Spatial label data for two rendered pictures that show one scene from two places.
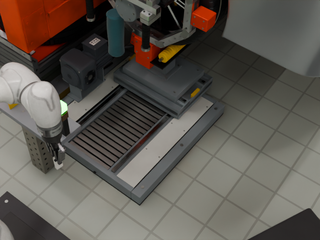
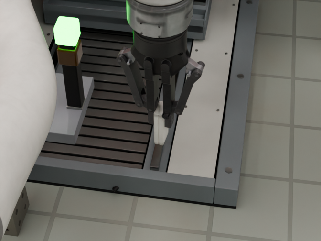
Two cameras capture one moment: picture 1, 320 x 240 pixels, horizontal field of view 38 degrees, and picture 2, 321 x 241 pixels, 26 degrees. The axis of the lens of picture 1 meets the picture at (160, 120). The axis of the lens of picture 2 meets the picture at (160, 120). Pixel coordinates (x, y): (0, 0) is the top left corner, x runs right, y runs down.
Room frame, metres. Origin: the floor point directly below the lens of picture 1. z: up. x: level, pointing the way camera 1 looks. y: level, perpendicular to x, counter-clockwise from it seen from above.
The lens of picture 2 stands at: (0.36, 0.71, 1.46)
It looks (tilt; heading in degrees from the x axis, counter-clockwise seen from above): 47 degrees down; 335
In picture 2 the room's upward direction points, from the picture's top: straight up
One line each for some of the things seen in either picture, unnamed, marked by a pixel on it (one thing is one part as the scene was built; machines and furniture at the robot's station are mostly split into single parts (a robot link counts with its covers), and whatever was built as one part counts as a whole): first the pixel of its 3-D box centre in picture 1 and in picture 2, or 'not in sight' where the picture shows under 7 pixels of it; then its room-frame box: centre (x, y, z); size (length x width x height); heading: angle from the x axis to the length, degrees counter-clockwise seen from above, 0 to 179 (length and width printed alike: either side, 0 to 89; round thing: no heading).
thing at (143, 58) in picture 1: (151, 46); not in sight; (1.95, 0.07, 0.48); 0.16 x 0.12 x 0.17; 146
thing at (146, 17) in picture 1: (150, 14); not in sight; (1.66, 0.07, 0.93); 0.09 x 0.05 x 0.05; 146
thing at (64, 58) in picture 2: (62, 114); (69, 51); (1.34, 0.44, 0.59); 0.04 x 0.04 x 0.04; 56
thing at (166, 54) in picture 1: (175, 46); not in sight; (1.93, -0.06, 0.51); 0.29 x 0.06 x 0.06; 146
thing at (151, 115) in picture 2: not in sight; (147, 108); (1.05, 0.41, 0.69); 0.03 x 0.01 x 0.05; 48
